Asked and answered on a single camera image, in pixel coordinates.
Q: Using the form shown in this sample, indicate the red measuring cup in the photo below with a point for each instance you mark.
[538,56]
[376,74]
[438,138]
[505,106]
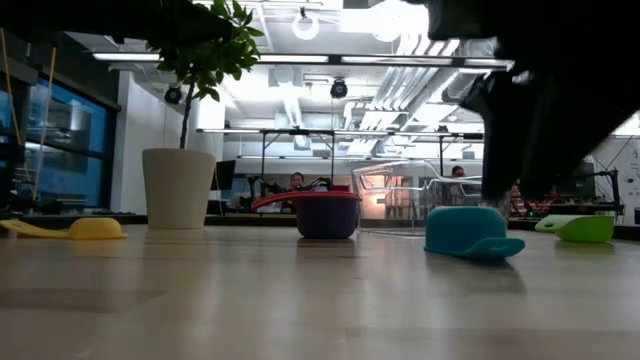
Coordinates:
[275,200]

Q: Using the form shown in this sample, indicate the large dark blue measuring cup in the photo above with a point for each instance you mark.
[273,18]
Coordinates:
[325,220]

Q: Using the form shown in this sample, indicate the clear plastic basket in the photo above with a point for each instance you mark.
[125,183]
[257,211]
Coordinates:
[400,220]

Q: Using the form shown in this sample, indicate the black round camera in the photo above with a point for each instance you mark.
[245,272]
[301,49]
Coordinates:
[339,89]
[173,94]

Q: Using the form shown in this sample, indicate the green potted plant white pot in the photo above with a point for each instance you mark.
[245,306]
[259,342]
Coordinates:
[179,190]

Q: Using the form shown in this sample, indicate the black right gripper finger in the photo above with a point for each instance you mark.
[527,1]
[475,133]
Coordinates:
[500,160]
[545,170]

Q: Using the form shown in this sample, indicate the green measuring cup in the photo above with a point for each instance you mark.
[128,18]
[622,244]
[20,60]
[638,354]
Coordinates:
[585,230]

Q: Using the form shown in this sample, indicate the dark framed window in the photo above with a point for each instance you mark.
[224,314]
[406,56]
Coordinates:
[75,150]

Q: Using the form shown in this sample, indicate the black background robot arm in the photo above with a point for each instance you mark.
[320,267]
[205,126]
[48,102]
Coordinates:
[260,192]
[320,186]

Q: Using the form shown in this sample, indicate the teal measuring cup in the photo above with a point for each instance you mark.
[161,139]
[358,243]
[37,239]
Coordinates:
[465,232]

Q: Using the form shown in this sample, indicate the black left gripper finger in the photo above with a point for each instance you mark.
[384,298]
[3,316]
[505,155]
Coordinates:
[215,30]

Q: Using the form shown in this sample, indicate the red background tool chest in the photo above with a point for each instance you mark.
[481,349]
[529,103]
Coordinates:
[340,188]

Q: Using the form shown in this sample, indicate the black pole stand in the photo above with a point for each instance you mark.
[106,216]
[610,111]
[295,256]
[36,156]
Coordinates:
[615,190]

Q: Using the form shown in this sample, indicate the yellow measuring cup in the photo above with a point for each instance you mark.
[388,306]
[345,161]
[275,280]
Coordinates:
[95,229]

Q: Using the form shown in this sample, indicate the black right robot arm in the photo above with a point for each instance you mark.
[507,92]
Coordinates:
[550,25]

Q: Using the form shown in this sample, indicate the black computer monitor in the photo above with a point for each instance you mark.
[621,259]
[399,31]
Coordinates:
[226,175]

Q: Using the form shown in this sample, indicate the black crossbar with light strips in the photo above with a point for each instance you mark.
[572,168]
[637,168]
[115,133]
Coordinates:
[335,59]

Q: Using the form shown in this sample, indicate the black background table frame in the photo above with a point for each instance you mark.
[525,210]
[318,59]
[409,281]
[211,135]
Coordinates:
[300,132]
[460,136]

